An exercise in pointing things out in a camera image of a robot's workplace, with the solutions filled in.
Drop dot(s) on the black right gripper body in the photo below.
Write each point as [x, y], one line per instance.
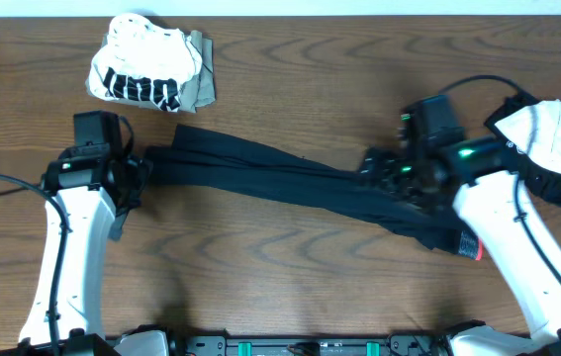
[401, 179]

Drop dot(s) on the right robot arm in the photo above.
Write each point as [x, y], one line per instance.
[487, 183]

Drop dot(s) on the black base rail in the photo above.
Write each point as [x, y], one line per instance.
[220, 343]

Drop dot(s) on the white shirt with black print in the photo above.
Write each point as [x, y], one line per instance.
[141, 61]

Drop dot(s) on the black and white garment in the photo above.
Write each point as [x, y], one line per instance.
[530, 129]

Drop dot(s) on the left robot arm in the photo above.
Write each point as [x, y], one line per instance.
[89, 190]

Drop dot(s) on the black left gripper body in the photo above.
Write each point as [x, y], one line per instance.
[135, 173]

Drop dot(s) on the black pants with red waistband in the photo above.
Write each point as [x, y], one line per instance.
[199, 157]

